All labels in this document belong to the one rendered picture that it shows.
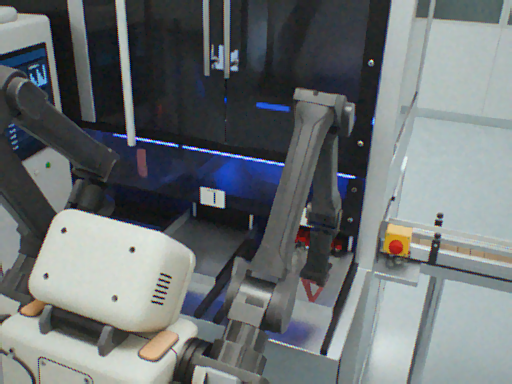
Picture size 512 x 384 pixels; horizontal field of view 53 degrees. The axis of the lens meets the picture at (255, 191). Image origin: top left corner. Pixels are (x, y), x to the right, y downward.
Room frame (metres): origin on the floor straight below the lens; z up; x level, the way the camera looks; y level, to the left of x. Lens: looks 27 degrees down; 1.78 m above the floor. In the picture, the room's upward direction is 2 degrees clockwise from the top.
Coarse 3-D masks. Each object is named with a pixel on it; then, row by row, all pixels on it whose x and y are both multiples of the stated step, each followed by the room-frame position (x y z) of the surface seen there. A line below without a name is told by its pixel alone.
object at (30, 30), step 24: (0, 24) 1.42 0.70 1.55; (24, 24) 1.49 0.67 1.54; (48, 24) 1.60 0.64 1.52; (0, 48) 1.38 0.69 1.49; (24, 48) 1.47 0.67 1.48; (48, 48) 1.58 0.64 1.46; (24, 72) 1.45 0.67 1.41; (48, 72) 1.56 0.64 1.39; (24, 144) 1.40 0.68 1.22; (48, 168) 1.49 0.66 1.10; (48, 192) 1.47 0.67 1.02; (0, 216) 1.25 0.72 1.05; (0, 240) 1.23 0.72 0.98
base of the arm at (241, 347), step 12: (228, 324) 0.62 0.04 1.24; (240, 324) 0.62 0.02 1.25; (228, 336) 0.61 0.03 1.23; (240, 336) 0.60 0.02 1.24; (252, 336) 0.60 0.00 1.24; (264, 336) 0.61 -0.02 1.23; (216, 348) 0.59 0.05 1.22; (228, 348) 0.58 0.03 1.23; (240, 348) 0.58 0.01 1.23; (252, 348) 0.59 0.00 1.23; (264, 348) 0.60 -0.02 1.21; (192, 360) 0.57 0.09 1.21; (204, 360) 0.57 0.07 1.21; (216, 360) 0.57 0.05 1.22; (228, 360) 0.57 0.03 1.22; (240, 360) 0.57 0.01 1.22; (252, 360) 0.57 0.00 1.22; (264, 360) 0.59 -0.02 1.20; (228, 372) 0.55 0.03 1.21; (240, 372) 0.55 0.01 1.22; (252, 372) 0.56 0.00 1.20
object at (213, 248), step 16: (176, 224) 1.50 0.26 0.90; (192, 224) 1.54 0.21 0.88; (208, 224) 1.54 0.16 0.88; (224, 224) 1.54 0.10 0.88; (256, 224) 1.50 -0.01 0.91; (176, 240) 1.43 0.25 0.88; (192, 240) 1.43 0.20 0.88; (208, 240) 1.44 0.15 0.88; (224, 240) 1.44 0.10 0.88; (240, 240) 1.44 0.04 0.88; (208, 256) 1.34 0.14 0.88; (224, 256) 1.35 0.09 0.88; (208, 272) 1.26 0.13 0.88
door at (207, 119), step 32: (96, 0) 1.62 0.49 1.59; (128, 0) 1.58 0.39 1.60; (160, 0) 1.54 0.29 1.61; (192, 0) 1.51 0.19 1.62; (96, 32) 1.62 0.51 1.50; (128, 32) 1.58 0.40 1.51; (160, 32) 1.55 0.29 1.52; (192, 32) 1.51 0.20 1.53; (96, 64) 1.63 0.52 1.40; (160, 64) 1.55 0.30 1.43; (192, 64) 1.51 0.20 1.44; (96, 96) 1.63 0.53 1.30; (160, 96) 1.55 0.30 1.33; (192, 96) 1.51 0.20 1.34; (224, 96) 1.48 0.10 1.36; (160, 128) 1.55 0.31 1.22; (192, 128) 1.51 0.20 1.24; (224, 128) 1.48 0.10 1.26
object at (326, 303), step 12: (300, 252) 1.39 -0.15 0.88; (348, 252) 1.39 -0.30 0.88; (300, 264) 1.32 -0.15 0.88; (336, 264) 1.32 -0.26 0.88; (348, 264) 1.33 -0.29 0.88; (252, 276) 1.23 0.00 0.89; (264, 276) 1.25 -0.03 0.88; (336, 276) 1.26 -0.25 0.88; (300, 288) 1.20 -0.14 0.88; (312, 288) 1.20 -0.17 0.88; (324, 288) 1.20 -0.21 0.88; (336, 288) 1.20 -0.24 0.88; (300, 300) 1.10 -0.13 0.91; (324, 300) 1.15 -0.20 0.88; (336, 300) 1.11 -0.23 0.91; (312, 312) 1.09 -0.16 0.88; (324, 312) 1.08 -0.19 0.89
